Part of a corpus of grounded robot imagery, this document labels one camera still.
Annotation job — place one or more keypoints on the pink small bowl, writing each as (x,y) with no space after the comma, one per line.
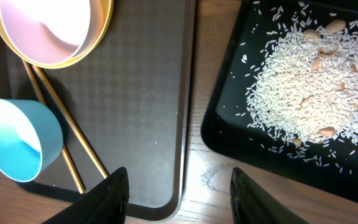
(48,31)

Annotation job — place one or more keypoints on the brown serving tray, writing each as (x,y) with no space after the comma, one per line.
(129,97)

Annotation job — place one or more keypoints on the light blue bowl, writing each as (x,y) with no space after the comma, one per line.
(31,139)

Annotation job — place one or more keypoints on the black waste tray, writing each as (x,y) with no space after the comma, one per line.
(226,126)

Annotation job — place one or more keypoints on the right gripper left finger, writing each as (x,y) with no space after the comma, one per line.
(104,204)

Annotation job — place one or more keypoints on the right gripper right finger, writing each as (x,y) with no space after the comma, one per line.
(251,204)

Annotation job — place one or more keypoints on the rice and shell waste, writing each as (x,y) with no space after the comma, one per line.
(306,89)

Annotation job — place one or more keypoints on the wooden chopstick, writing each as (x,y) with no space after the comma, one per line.
(71,122)
(66,155)

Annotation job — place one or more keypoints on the yellow round plate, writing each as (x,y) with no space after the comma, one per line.
(51,60)

